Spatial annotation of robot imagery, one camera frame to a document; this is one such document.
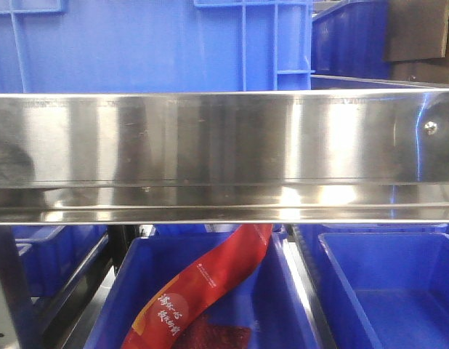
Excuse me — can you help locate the blue bin lower left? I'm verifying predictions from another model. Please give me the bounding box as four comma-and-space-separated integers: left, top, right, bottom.
12, 225, 107, 297

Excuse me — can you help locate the blue bin lower right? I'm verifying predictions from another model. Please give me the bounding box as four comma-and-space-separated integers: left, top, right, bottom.
319, 233, 449, 348

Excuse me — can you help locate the brown cardboard panel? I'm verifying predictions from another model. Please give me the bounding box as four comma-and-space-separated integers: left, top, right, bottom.
384, 0, 449, 63

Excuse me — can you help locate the dark blue bin top right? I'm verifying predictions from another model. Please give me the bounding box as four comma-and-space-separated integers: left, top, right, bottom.
312, 1, 390, 79

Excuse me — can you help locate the large blue crate top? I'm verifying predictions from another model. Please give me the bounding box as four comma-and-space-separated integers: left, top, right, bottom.
0, 1, 313, 93

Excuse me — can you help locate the blue bin lower middle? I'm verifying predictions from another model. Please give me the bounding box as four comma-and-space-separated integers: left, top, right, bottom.
86, 225, 318, 348

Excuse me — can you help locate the silver screw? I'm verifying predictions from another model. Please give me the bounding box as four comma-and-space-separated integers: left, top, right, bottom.
424, 121, 438, 135

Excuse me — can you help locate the red snack bag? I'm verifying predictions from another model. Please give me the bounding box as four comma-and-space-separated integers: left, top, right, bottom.
121, 224, 272, 348

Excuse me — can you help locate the stainless steel shelf rail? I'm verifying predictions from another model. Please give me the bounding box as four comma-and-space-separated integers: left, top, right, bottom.
0, 89, 449, 225

